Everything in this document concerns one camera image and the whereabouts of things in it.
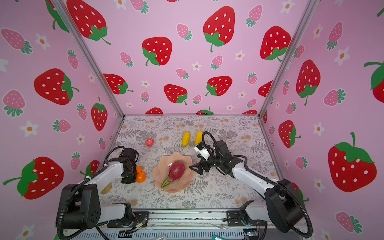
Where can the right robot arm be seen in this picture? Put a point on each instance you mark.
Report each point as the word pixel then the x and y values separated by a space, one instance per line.
pixel 284 207

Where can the pink faceted fruit bowl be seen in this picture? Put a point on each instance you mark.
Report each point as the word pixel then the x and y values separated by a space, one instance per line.
pixel 161 171

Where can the pink dragon fruit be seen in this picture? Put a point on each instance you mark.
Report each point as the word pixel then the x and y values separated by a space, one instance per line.
pixel 176 171

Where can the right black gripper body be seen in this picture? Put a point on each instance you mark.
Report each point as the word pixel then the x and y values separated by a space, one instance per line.
pixel 213 161

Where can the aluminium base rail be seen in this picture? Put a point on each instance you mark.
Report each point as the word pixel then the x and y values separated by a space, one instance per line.
pixel 187 224

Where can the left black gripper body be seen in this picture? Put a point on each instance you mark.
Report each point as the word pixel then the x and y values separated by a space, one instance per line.
pixel 131 177

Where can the orange tangerines with leaves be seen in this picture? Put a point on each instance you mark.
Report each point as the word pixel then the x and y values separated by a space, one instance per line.
pixel 141 176

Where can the red apple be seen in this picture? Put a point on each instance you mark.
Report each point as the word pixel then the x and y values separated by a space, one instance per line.
pixel 149 142

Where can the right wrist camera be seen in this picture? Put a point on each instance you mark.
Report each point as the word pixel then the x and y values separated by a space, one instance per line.
pixel 203 151

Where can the yellow mango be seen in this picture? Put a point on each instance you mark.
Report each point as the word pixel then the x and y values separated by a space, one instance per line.
pixel 186 139
pixel 199 137

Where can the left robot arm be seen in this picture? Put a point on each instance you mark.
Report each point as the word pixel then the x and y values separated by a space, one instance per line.
pixel 80 207

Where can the white round container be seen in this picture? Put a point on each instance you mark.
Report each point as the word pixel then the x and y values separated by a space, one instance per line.
pixel 107 189

